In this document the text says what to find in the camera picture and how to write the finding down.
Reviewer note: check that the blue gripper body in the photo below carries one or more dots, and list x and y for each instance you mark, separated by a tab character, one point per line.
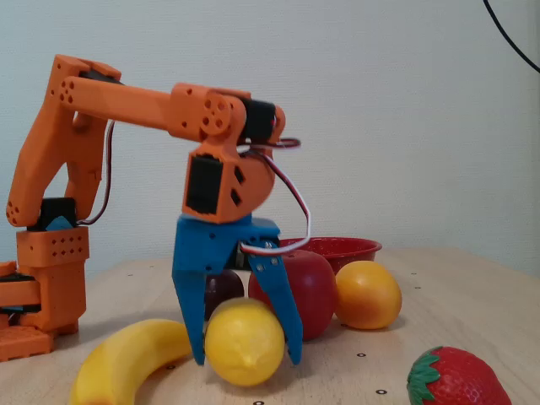
202	249

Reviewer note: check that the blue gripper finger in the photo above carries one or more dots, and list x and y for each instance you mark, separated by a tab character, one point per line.
278	295
192	312

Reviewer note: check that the yellow toy lemon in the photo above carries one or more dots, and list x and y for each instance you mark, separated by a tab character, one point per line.
244	341

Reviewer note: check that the orange robot base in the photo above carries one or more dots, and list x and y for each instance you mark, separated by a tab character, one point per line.
21	341

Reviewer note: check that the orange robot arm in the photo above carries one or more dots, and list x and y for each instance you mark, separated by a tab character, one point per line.
126	105

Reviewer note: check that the red speckled bowl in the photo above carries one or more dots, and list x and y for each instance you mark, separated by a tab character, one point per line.
358	249

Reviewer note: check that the red toy apple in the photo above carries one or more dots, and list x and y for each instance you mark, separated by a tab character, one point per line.
314	287

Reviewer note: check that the dark purple toy plum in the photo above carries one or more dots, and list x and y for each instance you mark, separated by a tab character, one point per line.
225	289

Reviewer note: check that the yellow toy banana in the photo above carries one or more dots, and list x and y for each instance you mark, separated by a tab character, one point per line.
122	363

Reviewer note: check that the toy orange fruit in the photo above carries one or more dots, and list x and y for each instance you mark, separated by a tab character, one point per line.
367	295

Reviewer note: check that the red toy strawberry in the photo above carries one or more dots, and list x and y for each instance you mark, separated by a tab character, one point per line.
460	379

